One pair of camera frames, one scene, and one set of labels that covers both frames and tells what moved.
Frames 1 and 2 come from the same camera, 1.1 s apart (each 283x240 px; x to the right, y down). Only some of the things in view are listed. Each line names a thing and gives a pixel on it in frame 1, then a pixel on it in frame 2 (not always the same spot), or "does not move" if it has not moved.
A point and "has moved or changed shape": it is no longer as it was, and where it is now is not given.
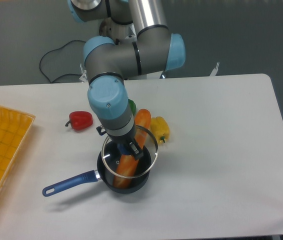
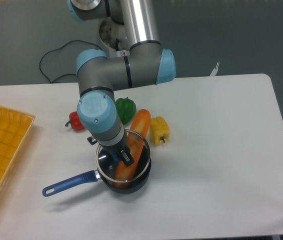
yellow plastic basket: (4, 131) does not move
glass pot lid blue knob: (119, 159) has moved or changed shape
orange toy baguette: (127, 165) does not move
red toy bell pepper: (80, 120) does not move
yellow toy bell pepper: (159, 128) does not move
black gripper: (135, 150) to (121, 151)
